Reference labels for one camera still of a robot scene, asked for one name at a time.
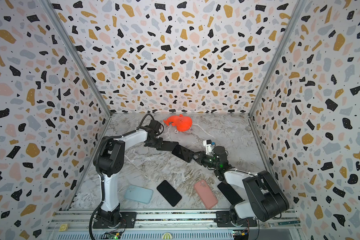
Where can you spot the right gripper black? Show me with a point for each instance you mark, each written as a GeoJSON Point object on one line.
{"type": "Point", "coordinates": [202, 157]}

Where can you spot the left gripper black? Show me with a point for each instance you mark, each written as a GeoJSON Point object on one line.
{"type": "Point", "coordinates": [158, 145]}

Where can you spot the black smartphone blue edge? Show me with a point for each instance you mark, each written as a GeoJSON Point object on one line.
{"type": "Point", "coordinates": [183, 153]}

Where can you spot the black phone case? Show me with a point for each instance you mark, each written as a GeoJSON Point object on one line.
{"type": "Point", "coordinates": [167, 146]}

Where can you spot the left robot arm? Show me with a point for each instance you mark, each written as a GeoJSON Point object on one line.
{"type": "Point", "coordinates": [109, 161]}

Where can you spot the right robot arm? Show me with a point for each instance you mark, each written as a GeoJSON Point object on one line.
{"type": "Point", "coordinates": [265, 200]}

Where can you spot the pink phone case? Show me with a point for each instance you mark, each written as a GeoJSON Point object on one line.
{"type": "Point", "coordinates": [205, 193]}

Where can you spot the light blue phone case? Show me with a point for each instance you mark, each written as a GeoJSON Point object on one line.
{"type": "Point", "coordinates": [138, 194]}

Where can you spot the black smartphone right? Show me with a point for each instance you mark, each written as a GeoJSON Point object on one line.
{"type": "Point", "coordinates": [230, 194]}

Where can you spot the red plush whale toy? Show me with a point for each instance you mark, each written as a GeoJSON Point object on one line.
{"type": "Point", "coordinates": [181, 123]}

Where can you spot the black smartphone centre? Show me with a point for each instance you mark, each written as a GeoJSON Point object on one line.
{"type": "Point", "coordinates": [169, 193]}

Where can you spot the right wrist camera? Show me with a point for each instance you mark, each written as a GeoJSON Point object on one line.
{"type": "Point", "coordinates": [209, 146]}

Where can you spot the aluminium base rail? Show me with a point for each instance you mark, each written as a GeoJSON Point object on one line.
{"type": "Point", "coordinates": [173, 225]}

